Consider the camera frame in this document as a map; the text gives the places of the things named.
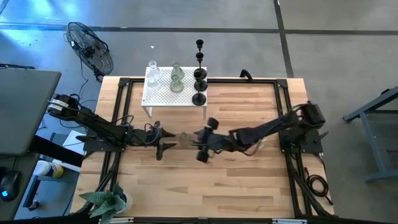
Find green ribbed glass candle holder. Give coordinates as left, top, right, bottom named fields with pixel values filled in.
left=170, top=61, right=185, bottom=81
left=169, top=73, right=185, bottom=93

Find white perforated metal shelf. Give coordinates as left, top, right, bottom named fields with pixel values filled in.
left=141, top=66, right=208, bottom=120

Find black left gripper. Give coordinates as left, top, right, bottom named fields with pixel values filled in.
left=143, top=121, right=178, bottom=162

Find black cable hook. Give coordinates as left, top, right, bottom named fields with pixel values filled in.
left=239, top=68, right=254, bottom=82

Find tall black metal candlestick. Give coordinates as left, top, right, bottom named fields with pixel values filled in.
left=193, top=52, right=208, bottom=92
left=192, top=70, right=208, bottom=106
left=193, top=39, right=208, bottom=80

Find white plant pot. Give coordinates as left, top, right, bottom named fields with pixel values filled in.
left=119, top=191, right=134, bottom=214

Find coiled black cable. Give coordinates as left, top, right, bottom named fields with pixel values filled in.
left=304, top=167, right=334, bottom=206

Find black computer mouse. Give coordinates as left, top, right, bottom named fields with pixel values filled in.
left=0, top=170, right=21, bottom=202

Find green potted plant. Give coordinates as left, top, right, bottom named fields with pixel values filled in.
left=79, top=183, right=128, bottom=224

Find clear ribbed glass candle holder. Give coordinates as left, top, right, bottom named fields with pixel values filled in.
left=179, top=132, right=196, bottom=149

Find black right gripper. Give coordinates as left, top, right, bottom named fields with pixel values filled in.
left=185, top=117, right=233, bottom=163

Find blue-grey metal stand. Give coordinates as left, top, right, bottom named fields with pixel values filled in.
left=343, top=85, right=398, bottom=184

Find white yellow canister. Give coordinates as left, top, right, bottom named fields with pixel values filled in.
left=32, top=160, right=65, bottom=179

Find black floor fan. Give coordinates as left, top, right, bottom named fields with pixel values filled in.
left=65, top=21, right=114, bottom=82

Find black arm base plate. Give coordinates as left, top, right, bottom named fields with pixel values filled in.
left=278, top=129, right=324, bottom=155
left=76, top=129, right=125, bottom=153

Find black table frame rails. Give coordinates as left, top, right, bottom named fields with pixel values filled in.
left=73, top=77, right=335, bottom=220

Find grey desk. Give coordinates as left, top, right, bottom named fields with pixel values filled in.
left=0, top=68, right=62, bottom=156

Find clear scalloped glass candle holder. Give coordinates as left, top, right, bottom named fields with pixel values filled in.
left=147, top=60, right=162, bottom=78
left=146, top=73, right=162, bottom=93

